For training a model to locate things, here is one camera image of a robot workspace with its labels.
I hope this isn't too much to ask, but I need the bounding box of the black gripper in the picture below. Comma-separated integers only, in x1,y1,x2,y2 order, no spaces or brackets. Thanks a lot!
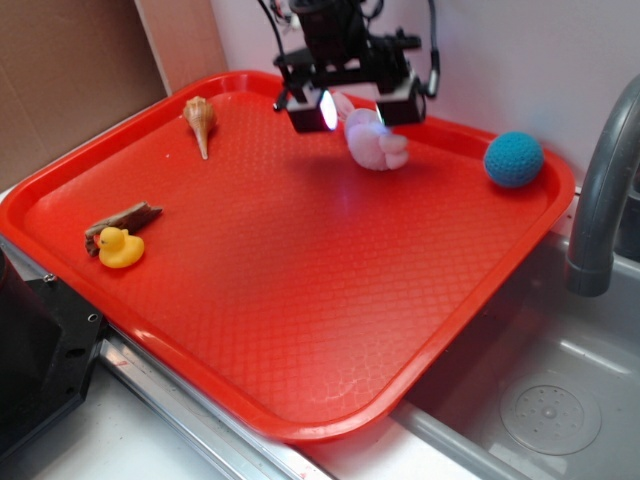
274,29,426,133

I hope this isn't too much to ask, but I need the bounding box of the pink plush bunny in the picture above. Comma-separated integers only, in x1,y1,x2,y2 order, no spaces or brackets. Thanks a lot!
332,92,409,171

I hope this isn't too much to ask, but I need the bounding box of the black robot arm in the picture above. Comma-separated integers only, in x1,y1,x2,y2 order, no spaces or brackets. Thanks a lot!
274,1,429,134

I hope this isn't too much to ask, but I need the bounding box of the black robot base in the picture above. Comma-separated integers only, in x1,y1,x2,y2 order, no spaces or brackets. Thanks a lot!
1,253,106,460

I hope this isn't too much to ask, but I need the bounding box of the brown spiral seashell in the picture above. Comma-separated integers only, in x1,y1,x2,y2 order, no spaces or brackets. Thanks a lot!
183,96,217,160

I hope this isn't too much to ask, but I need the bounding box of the blue crocheted ball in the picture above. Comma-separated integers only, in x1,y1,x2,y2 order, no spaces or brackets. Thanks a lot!
483,131,544,188

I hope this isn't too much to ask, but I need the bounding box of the red plastic tray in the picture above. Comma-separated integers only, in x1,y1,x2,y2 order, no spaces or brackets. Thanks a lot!
1,72,574,444

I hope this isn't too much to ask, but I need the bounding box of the brown wood piece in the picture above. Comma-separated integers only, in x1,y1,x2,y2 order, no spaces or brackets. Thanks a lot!
84,201,163,257

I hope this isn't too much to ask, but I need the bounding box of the yellow rubber duck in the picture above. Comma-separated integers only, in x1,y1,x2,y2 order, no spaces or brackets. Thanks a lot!
97,227,145,269

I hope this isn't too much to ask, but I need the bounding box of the grey toy faucet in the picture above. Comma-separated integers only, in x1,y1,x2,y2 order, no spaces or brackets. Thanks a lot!
565,77,639,297

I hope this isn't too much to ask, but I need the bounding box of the brown cardboard box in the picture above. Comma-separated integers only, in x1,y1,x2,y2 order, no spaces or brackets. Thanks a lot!
1,1,227,189

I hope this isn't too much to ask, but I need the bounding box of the grey toy sink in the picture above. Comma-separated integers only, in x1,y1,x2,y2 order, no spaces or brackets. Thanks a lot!
393,234,639,479

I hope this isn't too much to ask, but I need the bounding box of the black cable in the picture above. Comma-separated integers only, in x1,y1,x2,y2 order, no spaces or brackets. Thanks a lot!
423,0,441,100

